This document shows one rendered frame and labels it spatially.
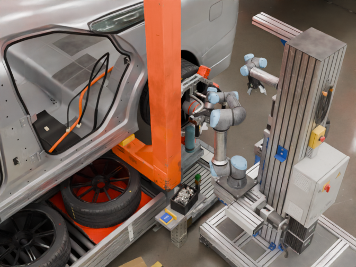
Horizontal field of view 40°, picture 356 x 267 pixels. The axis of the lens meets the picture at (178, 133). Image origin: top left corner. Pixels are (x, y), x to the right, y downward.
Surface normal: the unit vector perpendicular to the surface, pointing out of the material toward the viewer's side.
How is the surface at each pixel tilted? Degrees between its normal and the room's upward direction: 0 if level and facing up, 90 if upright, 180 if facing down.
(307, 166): 0
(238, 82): 0
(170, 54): 90
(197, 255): 0
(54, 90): 81
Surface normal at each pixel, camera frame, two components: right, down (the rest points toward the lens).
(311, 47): 0.00, -0.73
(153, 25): -0.68, 0.51
